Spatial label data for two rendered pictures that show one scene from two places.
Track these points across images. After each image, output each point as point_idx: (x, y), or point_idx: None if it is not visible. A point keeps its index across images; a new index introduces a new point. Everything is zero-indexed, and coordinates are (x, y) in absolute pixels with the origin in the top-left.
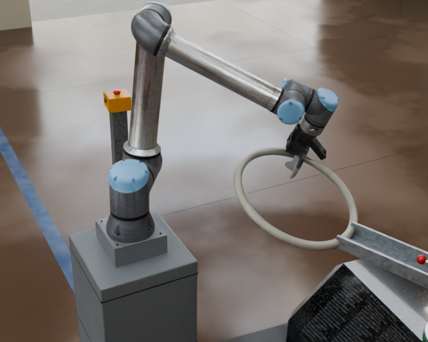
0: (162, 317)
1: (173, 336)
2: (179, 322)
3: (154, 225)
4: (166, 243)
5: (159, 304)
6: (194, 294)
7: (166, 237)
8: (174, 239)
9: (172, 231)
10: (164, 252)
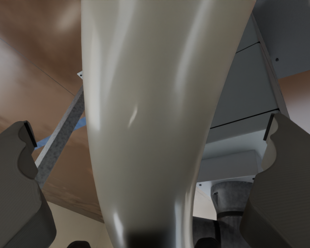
0: (281, 102)
1: (271, 73)
2: (272, 78)
3: (243, 187)
4: (257, 162)
5: None
6: (273, 87)
7: (258, 172)
8: (225, 143)
9: (205, 144)
10: (256, 153)
